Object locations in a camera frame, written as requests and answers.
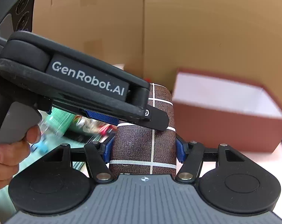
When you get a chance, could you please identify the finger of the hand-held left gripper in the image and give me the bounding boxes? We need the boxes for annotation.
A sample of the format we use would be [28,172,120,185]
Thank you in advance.
[82,105,170,131]

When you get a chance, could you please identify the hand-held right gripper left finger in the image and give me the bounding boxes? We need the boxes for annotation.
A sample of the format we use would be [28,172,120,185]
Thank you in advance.
[41,133,116,184]

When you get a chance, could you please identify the person's left hand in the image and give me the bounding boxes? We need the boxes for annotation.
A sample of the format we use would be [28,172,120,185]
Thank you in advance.
[0,124,43,191]

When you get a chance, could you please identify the teal cloth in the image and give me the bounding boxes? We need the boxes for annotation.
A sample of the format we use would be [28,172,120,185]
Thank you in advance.
[0,186,18,224]

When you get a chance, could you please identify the pink towel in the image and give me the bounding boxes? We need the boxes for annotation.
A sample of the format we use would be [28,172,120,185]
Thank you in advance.
[203,141,282,218]

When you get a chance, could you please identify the brown glasses case white lines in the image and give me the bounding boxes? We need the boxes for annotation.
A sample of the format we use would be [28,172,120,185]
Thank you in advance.
[108,83,178,176]

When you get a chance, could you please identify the red-brown cardboard box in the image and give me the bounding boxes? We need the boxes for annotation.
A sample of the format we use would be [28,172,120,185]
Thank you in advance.
[172,68,282,155]

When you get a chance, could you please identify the brown cardboard panel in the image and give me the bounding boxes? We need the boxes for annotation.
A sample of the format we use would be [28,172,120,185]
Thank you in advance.
[141,0,282,95]
[32,0,146,81]

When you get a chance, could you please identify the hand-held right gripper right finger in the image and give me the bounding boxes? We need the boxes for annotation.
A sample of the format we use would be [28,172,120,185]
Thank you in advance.
[175,133,247,183]

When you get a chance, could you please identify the green cylindrical can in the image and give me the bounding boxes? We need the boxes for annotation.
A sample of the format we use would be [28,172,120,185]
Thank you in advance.
[41,107,84,141]

